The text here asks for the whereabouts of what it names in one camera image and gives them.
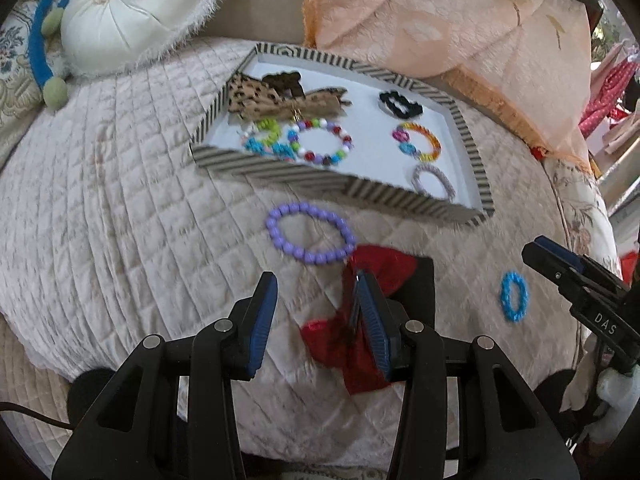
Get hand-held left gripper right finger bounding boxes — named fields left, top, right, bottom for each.
left=352, top=270, right=581, bottom=480

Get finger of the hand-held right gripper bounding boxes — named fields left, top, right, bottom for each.
left=521, top=242, right=603, bottom=306
left=535, top=236, right=628, bottom=288

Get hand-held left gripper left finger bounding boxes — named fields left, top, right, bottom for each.
left=51, top=271, right=279, bottom=480

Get blue bead bracelet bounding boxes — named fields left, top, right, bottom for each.
left=499, top=271, right=530, bottom=322

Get red hair bow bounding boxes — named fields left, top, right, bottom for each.
left=300, top=245, right=418, bottom=396

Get purple bead bracelet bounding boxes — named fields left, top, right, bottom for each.
left=265, top=201, right=357, bottom=266

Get silver lilac hair tie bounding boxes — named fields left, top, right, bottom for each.
left=412, top=162, right=457, bottom=202

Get rainbow crystal bracelet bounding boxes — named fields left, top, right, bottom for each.
left=391, top=121, right=443, bottom=162

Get multicolour flower bracelet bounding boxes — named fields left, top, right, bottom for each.
left=241, top=119, right=298, bottom=161

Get multicolour round bead bracelet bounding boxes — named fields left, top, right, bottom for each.
left=287, top=117, right=354, bottom=167

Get striped cardboard box tray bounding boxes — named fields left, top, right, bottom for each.
left=189, top=42, right=496, bottom=231

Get black scrunchie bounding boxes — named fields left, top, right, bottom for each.
left=378, top=89, right=426, bottom=118

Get leopard print hair bow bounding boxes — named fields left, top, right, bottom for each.
left=227, top=72, right=353, bottom=121

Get dark brown claw clip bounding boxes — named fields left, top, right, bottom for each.
left=261, top=72, right=306, bottom=98

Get person's right forearm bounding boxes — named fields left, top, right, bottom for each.
left=595, top=367, right=640, bottom=441

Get cream floral bedspread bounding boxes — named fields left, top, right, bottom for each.
left=542, top=157, right=621, bottom=281

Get hanging clothes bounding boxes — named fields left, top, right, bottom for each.
left=577, top=35, right=640, bottom=211

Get cream quilted bed cover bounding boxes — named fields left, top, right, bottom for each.
left=0, top=35, right=621, bottom=461

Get peach fringed blanket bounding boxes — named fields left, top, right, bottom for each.
left=302, top=0, right=596, bottom=171

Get beige padded headboard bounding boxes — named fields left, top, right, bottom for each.
left=200, top=0, right=313, bottom=46

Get white round satin pillow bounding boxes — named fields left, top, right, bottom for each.
left=60, top=0, right=236, bottom=78

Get blue plush tube toy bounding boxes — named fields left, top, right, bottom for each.
left=27, top=0, right=73, bottom=108

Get floral embroidered square cushion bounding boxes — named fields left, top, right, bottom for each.
left=0, top=0, right=51, bottom=161

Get black cable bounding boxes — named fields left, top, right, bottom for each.
left=0, top=402, right=73, bottom=431

